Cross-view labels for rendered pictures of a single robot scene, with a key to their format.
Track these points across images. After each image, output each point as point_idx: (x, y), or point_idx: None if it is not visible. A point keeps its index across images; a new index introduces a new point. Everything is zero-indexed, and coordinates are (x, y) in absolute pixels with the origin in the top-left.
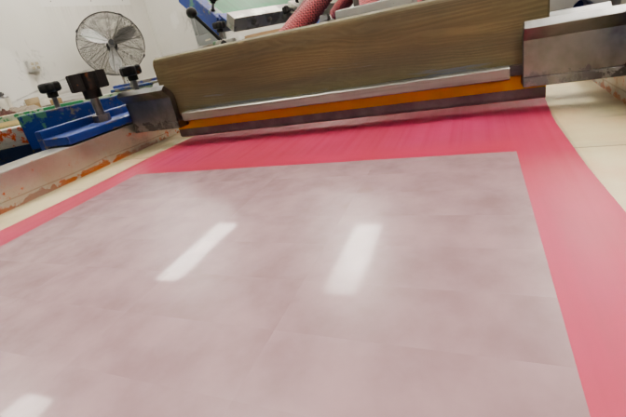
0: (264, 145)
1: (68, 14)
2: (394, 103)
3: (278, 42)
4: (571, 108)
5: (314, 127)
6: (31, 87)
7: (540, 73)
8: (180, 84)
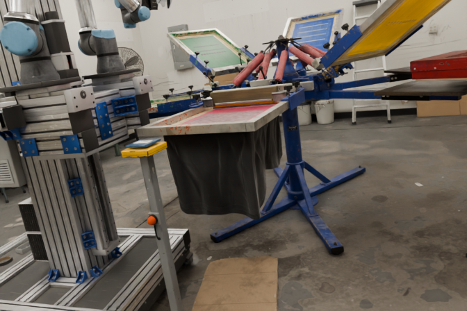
0: (231, 110)
1: None
2: (256, 103)
3: (235, 91)
4: None
5: (241, 107)
6: None
7: (275, 100)
8: (215, 98)
